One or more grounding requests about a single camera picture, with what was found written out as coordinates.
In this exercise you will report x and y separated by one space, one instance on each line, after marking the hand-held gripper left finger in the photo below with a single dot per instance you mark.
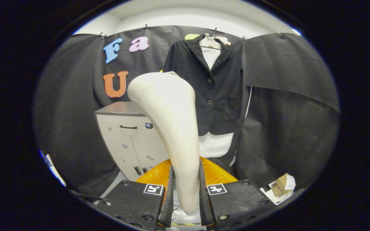
169 210

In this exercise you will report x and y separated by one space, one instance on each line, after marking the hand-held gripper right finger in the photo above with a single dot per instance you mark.
205 208

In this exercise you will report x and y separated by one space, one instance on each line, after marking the white shirt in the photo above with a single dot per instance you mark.
214 144

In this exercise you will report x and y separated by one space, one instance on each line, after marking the white garment steamer head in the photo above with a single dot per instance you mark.
169 122

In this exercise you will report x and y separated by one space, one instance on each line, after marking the black jacket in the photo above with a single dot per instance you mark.
220 89

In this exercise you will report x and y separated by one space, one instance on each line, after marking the white paper box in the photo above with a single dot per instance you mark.
276 199

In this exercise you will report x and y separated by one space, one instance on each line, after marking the brown cardboard box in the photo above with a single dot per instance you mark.
280 184

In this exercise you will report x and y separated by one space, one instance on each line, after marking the grey metal cabinet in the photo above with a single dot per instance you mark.
120 144

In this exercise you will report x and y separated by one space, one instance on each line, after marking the small dark cabinet lock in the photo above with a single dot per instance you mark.
149 125

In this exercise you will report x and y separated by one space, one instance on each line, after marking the white and blue object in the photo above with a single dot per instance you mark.
55 170

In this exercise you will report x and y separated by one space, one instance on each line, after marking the black backdrop cloth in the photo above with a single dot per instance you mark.
294 122

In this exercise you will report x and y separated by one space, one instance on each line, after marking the white plastic hanger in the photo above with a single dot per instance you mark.
209 42

